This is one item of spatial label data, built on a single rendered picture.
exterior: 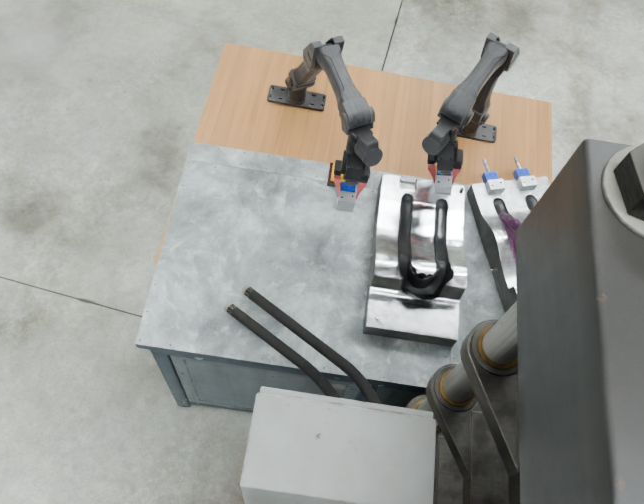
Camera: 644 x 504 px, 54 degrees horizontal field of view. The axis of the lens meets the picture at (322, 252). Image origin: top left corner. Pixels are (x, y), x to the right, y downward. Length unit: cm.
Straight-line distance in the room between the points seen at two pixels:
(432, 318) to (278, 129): 83
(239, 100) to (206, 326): 82
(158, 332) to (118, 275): 102
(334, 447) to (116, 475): 162
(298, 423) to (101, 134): 239
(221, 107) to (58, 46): 159
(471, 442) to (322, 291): 75
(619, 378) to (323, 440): 57
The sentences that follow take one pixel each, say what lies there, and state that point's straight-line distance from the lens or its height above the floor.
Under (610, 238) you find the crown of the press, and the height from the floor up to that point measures 201.
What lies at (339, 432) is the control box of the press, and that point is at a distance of 105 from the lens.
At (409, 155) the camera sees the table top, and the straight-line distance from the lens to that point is 215.
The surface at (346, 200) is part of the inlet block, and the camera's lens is 182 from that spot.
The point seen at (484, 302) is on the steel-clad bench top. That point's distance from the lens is 195.
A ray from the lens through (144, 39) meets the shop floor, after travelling 360.
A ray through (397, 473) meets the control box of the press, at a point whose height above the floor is 147.
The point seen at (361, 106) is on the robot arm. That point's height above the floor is 120.
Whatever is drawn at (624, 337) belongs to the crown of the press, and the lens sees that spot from 60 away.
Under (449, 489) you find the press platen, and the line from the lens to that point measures 152.
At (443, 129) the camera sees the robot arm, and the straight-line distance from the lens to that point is 178.
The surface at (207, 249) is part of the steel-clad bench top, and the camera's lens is 191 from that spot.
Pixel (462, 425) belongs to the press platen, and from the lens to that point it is 129.
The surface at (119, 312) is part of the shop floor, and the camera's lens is 275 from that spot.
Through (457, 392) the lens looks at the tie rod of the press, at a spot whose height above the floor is 135.
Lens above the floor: 250
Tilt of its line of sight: 62 degrees down
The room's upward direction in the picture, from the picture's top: 11 degrees clockwise
